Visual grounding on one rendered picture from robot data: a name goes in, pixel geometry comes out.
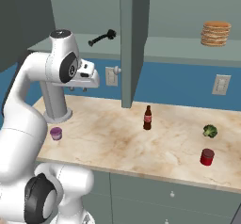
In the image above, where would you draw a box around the grey-green drawer front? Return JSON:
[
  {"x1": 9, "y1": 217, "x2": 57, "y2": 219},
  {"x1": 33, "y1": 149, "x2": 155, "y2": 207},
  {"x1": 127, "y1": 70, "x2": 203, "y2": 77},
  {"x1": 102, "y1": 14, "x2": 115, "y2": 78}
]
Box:
[
  {"x1": 110, "y1": 196, "x2": 234, "y2": 224},
  {"x1": 109, "y1": 172, "x2": 241, "y2": 218}
]

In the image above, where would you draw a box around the white wall outlet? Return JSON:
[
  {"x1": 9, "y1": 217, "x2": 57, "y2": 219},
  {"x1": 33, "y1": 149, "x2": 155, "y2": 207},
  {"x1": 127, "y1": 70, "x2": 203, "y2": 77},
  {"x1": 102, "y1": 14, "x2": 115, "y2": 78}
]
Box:
[
  {"x1": 104, "y1": 66, "x2": 120, "y2": 88},
  {"x1": 211, "y1": 73, "x2": 233, "y2": 96}
]

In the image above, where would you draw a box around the grey-green open cabinet door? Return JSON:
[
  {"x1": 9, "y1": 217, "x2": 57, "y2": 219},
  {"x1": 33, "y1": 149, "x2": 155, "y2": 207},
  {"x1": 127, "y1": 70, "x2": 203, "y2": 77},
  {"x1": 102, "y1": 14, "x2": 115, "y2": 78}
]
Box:
[{"x1": 120, "y1": 0, "x2": 152, "y2": 109}]

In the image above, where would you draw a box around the brown cola bottle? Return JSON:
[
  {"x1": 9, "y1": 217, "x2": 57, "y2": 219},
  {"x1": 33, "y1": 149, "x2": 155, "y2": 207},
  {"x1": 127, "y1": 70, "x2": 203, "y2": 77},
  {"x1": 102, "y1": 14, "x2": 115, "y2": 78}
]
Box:
[{"x1": 142, "y1": 104, "x2": 153, "y2": 131}]

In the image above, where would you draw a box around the grey-green base cabinet door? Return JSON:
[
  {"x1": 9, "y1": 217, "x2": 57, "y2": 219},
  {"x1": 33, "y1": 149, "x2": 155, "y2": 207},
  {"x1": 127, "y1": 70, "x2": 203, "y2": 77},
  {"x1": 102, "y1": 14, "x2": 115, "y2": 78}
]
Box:
[{"x1": 82, "y1": 168, "x2": 113, "y2": 224}]

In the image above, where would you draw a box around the green broccoli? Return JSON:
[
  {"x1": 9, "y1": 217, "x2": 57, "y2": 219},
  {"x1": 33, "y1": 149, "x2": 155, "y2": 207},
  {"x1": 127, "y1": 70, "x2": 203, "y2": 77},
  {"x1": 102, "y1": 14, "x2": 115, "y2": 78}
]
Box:
[{"x1": 201, "y1": 123, "x2": 218, "y2": 139}]

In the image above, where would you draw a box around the dark grey open cabinet door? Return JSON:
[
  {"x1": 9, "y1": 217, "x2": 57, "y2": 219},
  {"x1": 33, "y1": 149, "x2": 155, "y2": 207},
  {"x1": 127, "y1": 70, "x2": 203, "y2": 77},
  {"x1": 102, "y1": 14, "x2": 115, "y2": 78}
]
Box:
[{"x1": 0, "y1": 0, "x2": 57, "y2": 73}]

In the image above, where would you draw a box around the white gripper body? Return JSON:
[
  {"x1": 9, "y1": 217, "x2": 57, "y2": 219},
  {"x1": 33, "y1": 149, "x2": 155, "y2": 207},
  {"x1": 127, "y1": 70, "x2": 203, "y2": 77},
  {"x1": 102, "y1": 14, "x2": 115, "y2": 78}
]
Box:
[{"x1": 64, "y1": 69, "x2": 101, "y2": 89}]

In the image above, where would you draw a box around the purple jam jar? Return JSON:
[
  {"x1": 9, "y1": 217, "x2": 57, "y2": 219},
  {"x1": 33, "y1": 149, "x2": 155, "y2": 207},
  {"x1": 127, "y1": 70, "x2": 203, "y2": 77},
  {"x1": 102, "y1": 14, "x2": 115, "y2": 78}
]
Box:
[{"x1": 49, "y1": 126, "x2": 63, "y2": 142}]

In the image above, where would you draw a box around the stack of pancakes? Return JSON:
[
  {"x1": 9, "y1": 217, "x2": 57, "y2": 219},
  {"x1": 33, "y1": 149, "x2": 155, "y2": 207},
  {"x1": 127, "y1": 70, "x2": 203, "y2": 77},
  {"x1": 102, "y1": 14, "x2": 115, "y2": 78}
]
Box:
[{"x1": 200, "y1": 20, "x2": 233, "y2": 48}]

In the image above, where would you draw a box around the grey-green upper cabinet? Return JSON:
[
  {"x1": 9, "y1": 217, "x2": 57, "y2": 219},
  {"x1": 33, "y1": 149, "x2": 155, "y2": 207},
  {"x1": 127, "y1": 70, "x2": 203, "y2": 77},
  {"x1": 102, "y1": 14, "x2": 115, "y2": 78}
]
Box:
[
  {"x1": 11, "y1": 0, "x2": 123, "y2": 61},
  {"x1": 143, "y1": 0, "x2": 241, "y2": 69}
]

